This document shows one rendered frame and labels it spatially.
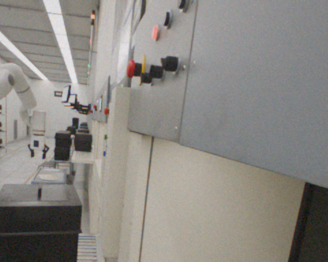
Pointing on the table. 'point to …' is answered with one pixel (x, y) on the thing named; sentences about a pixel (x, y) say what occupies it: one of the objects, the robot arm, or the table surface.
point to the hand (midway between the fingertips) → (37, 156)
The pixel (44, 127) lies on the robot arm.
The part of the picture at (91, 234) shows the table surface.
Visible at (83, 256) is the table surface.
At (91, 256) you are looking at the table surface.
